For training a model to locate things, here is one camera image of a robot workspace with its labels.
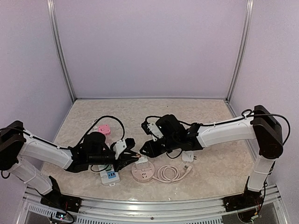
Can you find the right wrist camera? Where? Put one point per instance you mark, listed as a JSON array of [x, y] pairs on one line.
[[152, 129]]

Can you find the pink plug adapter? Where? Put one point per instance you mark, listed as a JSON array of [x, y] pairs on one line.
[[104, 129]]

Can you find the white plug adapter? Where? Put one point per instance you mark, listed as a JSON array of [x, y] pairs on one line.
[[188, 157]]

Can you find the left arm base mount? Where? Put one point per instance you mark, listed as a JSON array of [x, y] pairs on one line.
[[62, 202]]

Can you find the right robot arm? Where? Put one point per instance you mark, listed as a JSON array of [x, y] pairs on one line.
[[168, 134]]

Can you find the white multicolour power strip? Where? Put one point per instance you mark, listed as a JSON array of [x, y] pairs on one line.
[[110, 178]]

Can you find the left aluminium frame post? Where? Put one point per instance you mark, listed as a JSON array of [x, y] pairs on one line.
[[59, 49]]

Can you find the aluminium front rail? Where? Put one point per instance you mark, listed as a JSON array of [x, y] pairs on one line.
[[195, 211]]

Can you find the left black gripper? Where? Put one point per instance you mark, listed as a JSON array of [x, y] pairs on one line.
[[123, 162]]

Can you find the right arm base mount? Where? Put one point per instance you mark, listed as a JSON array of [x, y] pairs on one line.
[[239, 202]]

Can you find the right aluminium frame post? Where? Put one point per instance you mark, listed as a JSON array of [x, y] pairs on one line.
[[241, 50]]

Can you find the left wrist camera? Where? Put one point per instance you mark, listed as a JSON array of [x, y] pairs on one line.
[[122, 145]]

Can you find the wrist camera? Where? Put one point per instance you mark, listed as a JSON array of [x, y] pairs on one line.
[[152, 129], [122, 145]]

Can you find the aluminium frame post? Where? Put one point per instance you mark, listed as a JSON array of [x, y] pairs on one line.
[[241, 50], [59, 49]]

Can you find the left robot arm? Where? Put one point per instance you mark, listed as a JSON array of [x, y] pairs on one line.
[[16, 143]]

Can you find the pink cube socket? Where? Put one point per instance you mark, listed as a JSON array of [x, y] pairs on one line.
[[108, 140]]

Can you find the green plug adapter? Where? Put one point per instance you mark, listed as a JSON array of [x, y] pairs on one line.
[[108, 168]]

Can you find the pink round socket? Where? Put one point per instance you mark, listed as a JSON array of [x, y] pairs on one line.
[[144, 174]]

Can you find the small circuit board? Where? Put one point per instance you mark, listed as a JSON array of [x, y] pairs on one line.
[[60, 215]]

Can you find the white cube socket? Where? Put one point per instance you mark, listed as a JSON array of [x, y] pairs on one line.
[[142, 163]]

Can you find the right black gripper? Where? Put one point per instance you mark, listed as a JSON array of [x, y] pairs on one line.
[[152, 152]]

